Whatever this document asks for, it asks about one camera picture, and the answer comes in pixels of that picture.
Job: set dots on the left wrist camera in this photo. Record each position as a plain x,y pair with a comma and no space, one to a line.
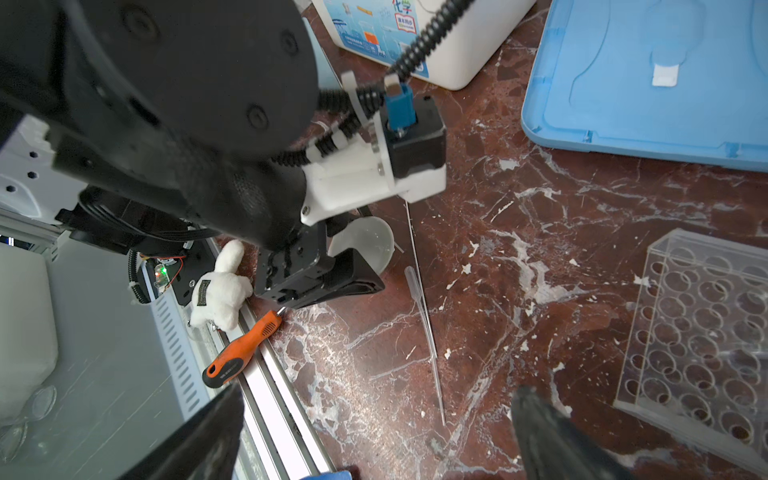
404,156

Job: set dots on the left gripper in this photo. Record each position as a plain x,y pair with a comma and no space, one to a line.
303,273

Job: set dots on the white plastic bin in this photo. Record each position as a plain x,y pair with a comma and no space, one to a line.
443,42

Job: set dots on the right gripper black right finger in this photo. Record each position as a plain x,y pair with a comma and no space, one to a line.
551,447

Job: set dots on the green circuit board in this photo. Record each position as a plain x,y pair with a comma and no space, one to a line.
164,270

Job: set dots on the orange handled screwdriver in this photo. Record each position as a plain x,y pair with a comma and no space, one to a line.
238,353

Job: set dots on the clear plastic pipette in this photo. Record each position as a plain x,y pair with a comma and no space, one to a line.
417,294

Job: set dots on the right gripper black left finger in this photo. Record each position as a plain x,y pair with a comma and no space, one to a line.
205,447

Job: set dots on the blue plastic bin lid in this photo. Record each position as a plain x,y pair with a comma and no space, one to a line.
683,81

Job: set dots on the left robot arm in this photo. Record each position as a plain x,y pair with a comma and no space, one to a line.
187,107

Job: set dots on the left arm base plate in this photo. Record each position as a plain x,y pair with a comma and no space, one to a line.
199,260

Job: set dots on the clear acrylic test tube rack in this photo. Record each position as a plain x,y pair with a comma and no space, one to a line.
696,359

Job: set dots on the small white bowl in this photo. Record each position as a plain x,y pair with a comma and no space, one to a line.
371,236

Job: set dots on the aluminium frame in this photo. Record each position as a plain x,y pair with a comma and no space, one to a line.
128,375

